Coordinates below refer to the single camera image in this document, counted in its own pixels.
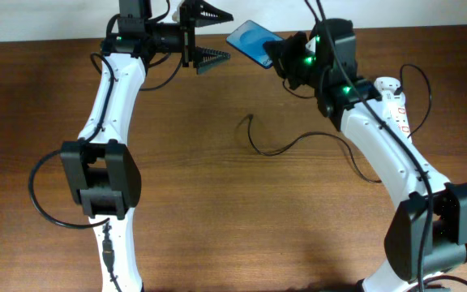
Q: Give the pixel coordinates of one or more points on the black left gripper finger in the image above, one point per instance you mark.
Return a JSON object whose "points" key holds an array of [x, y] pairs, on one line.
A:
{"points": [[206, 59], [207, 15]]}

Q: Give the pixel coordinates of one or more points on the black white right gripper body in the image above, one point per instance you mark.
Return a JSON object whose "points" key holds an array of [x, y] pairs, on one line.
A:
{"points": [[311, 71]]}

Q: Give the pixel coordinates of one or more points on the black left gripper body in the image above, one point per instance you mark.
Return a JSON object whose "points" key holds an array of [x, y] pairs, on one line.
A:
{"points": [[176, 37]]}

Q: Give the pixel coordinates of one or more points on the blue smartphone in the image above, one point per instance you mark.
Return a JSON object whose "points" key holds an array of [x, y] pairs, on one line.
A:
{"points": [[249, 38]]}

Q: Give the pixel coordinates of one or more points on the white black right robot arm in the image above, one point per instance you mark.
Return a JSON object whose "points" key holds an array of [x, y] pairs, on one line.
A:
{"points": [[428, 234]]}

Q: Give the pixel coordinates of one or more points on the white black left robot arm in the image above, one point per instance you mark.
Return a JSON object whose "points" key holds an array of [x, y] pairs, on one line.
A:
{"points": [[101, 172]]}

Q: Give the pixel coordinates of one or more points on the black charger plug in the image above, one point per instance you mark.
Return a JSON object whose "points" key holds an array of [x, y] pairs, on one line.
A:
{"points": [[398, 91]]}

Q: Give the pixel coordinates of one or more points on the white power strip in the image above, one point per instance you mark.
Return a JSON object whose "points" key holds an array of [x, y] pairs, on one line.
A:
{"points": [[394, 102]]}

